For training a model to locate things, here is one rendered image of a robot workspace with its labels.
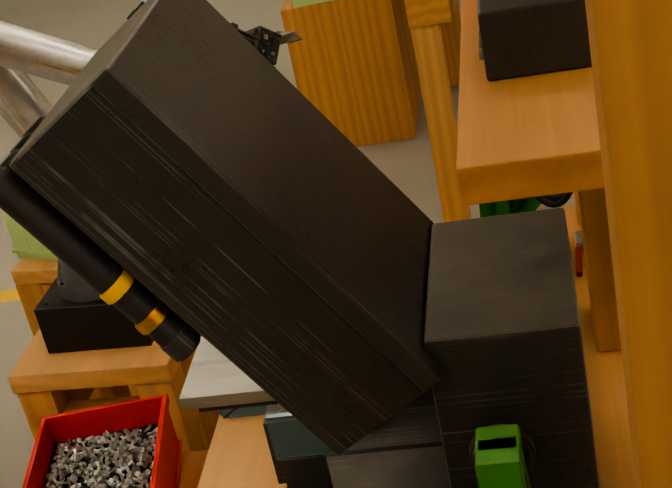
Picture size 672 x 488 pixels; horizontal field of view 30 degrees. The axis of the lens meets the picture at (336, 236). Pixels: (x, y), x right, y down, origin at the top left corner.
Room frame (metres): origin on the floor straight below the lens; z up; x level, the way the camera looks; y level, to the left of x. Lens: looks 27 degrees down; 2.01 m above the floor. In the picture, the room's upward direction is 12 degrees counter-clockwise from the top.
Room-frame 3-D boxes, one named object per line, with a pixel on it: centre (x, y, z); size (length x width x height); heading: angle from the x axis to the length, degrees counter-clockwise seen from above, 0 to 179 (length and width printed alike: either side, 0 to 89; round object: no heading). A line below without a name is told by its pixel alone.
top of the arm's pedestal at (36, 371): (2.15, 0.46, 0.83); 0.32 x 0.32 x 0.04; 75
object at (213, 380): (1.44, 0.04, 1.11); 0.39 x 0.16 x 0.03; 79
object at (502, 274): (1.36, -0.19, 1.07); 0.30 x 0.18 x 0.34; 169
